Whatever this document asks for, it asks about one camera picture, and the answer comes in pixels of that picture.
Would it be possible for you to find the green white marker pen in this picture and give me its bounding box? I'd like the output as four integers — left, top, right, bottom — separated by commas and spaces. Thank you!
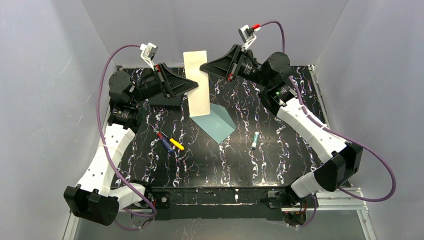
251, 131, 260, 150

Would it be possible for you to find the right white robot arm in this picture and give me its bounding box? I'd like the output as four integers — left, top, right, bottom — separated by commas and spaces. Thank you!
199, 44, 363, 200

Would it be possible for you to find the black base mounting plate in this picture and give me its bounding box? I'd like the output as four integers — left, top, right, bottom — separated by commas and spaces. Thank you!
145, 186, 319, 222

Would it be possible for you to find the yellow handled screwdriver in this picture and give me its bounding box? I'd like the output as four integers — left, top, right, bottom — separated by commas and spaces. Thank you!
169, 138, 185, 151

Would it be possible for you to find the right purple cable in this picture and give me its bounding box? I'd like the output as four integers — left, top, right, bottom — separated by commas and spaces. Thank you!
258, 20, 397, 228

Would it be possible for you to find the teal paper envelope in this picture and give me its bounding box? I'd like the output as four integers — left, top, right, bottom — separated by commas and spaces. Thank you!
190, 103, 237, 144

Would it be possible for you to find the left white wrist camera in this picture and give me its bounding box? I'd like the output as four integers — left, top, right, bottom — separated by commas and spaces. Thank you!
139, 42, 158, 70

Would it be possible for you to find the beige paper letter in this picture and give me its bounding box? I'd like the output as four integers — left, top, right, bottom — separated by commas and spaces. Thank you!
183, 50, 210, 117

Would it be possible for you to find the aluminium frame rail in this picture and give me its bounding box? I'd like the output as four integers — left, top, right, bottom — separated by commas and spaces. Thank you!
281, 187, 368, 212

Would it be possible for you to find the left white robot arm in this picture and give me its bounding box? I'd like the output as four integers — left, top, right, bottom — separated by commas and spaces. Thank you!
63, 63, 199, 226

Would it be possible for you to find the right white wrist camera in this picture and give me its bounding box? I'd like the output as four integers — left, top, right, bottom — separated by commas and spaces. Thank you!
238, 24, 261, 50

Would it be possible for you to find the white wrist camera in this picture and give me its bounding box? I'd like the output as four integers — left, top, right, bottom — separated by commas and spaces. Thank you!
238, 24, 261, 50
139, 42, 158, 70

